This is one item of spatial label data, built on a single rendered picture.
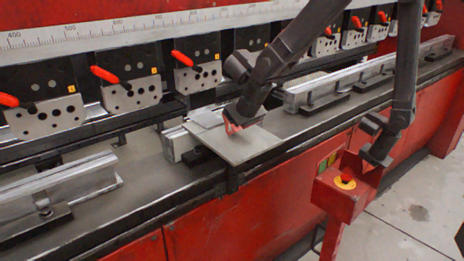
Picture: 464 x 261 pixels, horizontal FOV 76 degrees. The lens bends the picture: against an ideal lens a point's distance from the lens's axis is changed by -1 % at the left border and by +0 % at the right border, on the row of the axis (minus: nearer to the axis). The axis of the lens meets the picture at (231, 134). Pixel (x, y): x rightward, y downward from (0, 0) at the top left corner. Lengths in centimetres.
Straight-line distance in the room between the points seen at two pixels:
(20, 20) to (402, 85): 96
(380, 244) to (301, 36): 161
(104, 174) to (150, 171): 14
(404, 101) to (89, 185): 93
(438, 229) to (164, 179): 181
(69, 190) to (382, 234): 175
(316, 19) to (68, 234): 73
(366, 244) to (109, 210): 154
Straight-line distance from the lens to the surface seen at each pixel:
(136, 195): 90
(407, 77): 102
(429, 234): 226
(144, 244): 95
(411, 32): 101
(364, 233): 209
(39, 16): 73
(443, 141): 298
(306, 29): 63
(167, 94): 112
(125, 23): 77
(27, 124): 78
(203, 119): 96
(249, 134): 88
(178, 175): 94
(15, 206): 89
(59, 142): 112
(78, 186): 90
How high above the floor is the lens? 145
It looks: 31 degrees down
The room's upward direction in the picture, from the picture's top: straight up
